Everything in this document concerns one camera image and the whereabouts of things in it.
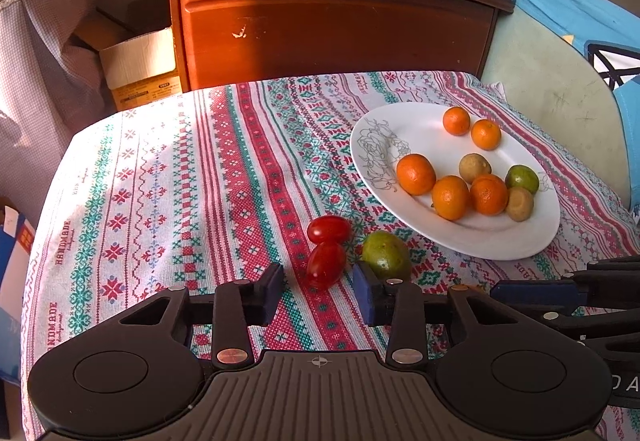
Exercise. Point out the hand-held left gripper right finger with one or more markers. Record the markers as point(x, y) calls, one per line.
point(362, 295)

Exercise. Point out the green jujube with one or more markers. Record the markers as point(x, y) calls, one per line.
point(386, 253)
point(522, 179)

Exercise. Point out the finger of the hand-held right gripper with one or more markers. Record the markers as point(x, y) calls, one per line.
point(615, 266)
point(530, 293)

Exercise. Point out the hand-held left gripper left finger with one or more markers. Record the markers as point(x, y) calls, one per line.
point(272, 293)

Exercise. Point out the brown wooden nightstand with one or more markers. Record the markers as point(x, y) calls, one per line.
point(325, 21)

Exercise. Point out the pale green bed sheet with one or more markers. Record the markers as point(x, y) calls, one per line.
point(545, 81)

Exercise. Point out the white patterned plate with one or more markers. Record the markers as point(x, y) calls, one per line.
point(400, 141)

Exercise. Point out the open yellow cardboard box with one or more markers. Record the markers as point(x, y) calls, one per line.
point(140, 66)

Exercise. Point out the patterned woven tablecloth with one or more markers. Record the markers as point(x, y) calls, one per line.
point(200, 181)

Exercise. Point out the red cherry tomato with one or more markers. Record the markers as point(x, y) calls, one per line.
point(326, 265)
point(328, 229)

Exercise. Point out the tan longan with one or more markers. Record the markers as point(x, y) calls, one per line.
point(474, 168)
point(520, 203)

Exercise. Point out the blue and white carton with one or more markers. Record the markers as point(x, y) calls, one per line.
point(12, 291)

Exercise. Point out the checked grey curtain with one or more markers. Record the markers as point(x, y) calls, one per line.
point(35, 46)

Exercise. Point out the orange mandarin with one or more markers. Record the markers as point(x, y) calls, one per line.
point(456, 120)
point(415, 174)
point(486, 134)
point(488, 194)
point(450, 197)

